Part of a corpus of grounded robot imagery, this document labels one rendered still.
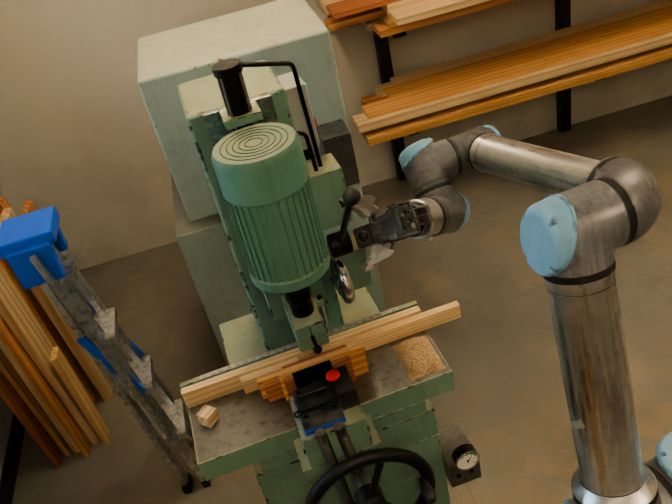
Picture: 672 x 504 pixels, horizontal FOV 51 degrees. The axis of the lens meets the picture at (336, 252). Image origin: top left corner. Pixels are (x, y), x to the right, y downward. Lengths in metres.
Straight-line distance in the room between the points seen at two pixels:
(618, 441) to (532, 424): 1.39
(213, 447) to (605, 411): 0.83
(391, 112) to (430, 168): 1.88
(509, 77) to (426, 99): 0.43
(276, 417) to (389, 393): 0.26
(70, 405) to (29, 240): 1.02
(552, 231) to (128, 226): 3.20
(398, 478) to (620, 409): 0.71
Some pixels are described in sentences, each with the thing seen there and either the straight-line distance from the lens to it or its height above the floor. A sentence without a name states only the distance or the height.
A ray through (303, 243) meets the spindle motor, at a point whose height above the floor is 1.30.
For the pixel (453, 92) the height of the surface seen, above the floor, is 0.62.
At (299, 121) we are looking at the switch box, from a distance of 1.69.
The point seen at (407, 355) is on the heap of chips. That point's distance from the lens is 1.67.
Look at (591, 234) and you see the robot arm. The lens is 1.14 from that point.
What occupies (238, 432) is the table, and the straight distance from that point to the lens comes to 1.65.
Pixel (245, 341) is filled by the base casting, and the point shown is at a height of 0.80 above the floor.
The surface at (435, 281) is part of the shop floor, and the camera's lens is 3.33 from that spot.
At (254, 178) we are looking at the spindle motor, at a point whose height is 1.48.
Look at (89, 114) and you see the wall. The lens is 3.80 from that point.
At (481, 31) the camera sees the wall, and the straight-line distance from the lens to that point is 4.03.
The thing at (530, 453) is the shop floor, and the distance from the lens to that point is 2.64.
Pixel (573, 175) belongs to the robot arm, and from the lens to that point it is 1.34.
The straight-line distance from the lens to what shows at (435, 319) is 1.75.
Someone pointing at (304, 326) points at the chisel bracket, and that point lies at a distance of 1.58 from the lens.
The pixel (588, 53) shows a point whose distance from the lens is 3.83.
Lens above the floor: 2.09
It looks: 35 degrees down
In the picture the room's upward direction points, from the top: 14 degrees counter-clockwise
